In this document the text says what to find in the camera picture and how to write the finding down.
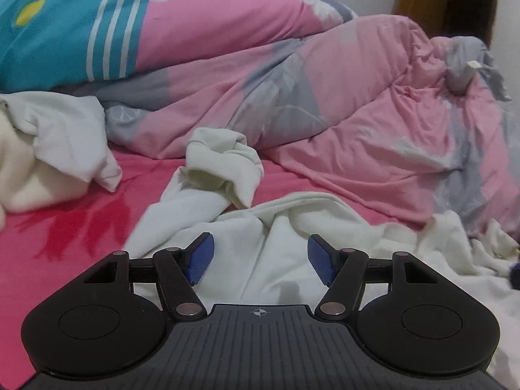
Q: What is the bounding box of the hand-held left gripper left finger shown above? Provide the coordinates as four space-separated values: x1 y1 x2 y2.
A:
83 231 215 321

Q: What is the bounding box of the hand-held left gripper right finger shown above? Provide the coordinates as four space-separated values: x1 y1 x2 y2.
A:
307 233 439 321

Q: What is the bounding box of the white sweatshirt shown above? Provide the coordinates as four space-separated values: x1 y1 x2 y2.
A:
122 127 520 390

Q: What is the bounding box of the pink floral blanket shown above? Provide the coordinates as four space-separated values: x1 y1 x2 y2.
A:
0 148 309 358

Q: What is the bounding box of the pink grey quilt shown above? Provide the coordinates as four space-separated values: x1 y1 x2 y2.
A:
97 0 516 236

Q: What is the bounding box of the white cloth garment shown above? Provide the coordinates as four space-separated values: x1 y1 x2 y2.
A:
0 91 123 191

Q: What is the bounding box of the teal striped pink pillow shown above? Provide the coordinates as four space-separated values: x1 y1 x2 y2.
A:
0 0 350 94

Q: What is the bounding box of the wooden door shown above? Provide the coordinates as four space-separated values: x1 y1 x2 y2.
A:
392 0 498 47

